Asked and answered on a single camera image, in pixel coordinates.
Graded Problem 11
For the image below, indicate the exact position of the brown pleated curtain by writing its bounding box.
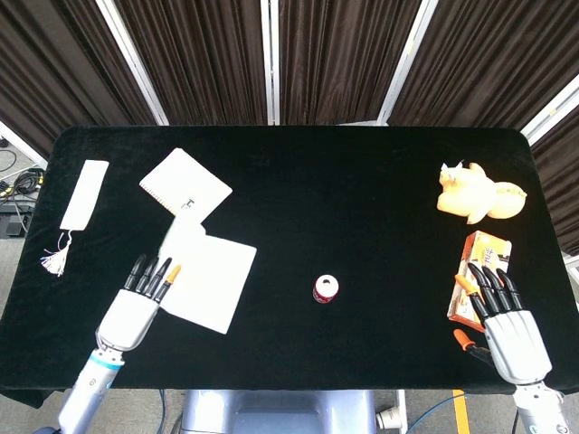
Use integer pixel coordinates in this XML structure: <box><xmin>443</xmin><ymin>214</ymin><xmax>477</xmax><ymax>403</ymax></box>
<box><xmin>388</xmin><ymin>0</ymin><xmax>579</xmax><ymax>130</ymax></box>
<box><xmin>112</xmin><ymin>0</ymin><xmax>268</xmax><ymax>127</ymax></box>
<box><xmin>531</xmin><ymin>119</ymin><xmax>579</xmax><ymax>255</ymax></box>
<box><xmin>0</xmin><ymin>0</ymin><xmax>156</xmax><ymax>157</ymax></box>
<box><xmin>278</xmin><ymin>0</ymin><xmax>424</xmax><ymax>127</ymax></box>

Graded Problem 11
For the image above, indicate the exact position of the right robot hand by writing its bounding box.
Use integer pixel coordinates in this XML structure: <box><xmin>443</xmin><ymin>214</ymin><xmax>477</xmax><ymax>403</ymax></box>
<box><xmin>452</xmin><ymin>262</ymin><xmax>554</xmax><ymax>386</ymax></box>

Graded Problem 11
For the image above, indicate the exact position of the orange snack box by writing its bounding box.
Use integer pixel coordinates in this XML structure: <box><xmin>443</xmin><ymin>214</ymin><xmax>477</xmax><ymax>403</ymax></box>
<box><xmin>446</xmin><ymin>230</ymin><xmax>513</xmax><ymax>327</ymax></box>

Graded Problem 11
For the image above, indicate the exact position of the blue cable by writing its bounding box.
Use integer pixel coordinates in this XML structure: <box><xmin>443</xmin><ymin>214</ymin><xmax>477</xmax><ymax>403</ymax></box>
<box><xmin>406</xmin><ymin>392</ymin><xmax>467</xmax><ymax>434</ymax></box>
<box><xmin>157</xmin><ymin>389</ymin><xmax>169</xmax><ymax>434</ymax></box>

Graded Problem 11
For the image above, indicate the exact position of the black floor cable bundle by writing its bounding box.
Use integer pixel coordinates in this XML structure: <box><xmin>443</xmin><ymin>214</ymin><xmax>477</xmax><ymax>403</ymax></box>
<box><xmin>0</xmin><ymin>166</ymin><xmax>46</xmax><ymax>236</ymax></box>

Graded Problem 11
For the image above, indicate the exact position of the white bookmark with tassel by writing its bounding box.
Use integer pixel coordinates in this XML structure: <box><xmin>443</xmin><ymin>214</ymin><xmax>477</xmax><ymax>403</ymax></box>
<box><xmin>40</xmin><ymin>159</ymin><xmax>110</xmax><ymax>278</ymax></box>

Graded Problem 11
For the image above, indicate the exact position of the red can white lid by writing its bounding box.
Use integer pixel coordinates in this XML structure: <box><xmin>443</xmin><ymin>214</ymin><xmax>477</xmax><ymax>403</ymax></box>
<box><xmin>312</xmin><ymin>274</ymin><xmax>339</xmax><ymax>306</ymax></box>

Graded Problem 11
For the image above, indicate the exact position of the white screen frame post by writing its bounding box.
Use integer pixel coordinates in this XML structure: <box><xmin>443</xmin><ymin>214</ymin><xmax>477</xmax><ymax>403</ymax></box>
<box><xmin>95</xmin><ymin>0</ymin><xmax>169</xmax><ymax>127</ymax></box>
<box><xmin>260</xmin><ymin>0</ymin><xmax>280</xmax><ymax>126</ymax></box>
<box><xmin>0</xmin><ymin>120</ymin><xmax>49</xmax><ymax>169</ymax></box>
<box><xmin>376</xmin><ymin>0</ymin><xmax>439</xmax><ymax>127</ymax></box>
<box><xmin>520</xmin><ymin>85</ymin><xmax>579</xmax><ymax>146</ymax></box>

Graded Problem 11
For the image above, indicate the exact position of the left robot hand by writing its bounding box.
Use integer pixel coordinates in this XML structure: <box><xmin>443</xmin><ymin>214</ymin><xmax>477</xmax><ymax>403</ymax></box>
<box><xmin>95</xmin><ymin>253</ymin><xmax>183</xmax><ymax>353</ymax></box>

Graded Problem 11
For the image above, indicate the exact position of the black tablecloth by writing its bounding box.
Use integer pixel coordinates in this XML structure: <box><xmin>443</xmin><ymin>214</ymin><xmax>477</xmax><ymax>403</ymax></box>
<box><xmin>0</xmin><ymin>125</ymin><xmax>579</xmax><ymax>408</ymax></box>

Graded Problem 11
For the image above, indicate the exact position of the yellow plush toy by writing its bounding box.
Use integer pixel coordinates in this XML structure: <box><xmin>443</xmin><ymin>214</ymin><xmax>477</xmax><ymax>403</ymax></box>
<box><xmin>436</xmin><ymin>160</ymin><xmax>528</xmax><ymax>225</ymax></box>

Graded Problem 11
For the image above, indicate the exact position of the yellow floor tape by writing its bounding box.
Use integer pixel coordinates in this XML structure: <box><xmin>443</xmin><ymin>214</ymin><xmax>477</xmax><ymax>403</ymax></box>
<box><xmin>451</xmin><ymin>389</ymin><xmax>470</xmax><ymax>434</ymax></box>

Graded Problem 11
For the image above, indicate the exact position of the small white stitched notebook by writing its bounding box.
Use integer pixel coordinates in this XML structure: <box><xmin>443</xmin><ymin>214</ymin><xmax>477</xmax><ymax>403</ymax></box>
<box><xmin>138</xmin><ymin>147</ymin><xmax>233</xmax><ymax>217</ymax></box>

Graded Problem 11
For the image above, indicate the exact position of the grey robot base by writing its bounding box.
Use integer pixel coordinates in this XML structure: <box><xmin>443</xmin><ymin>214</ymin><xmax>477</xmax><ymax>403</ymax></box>
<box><xmin>180</xmin><ymin>389</ymin><xmax>379</xmax><ymax>434</ymax></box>

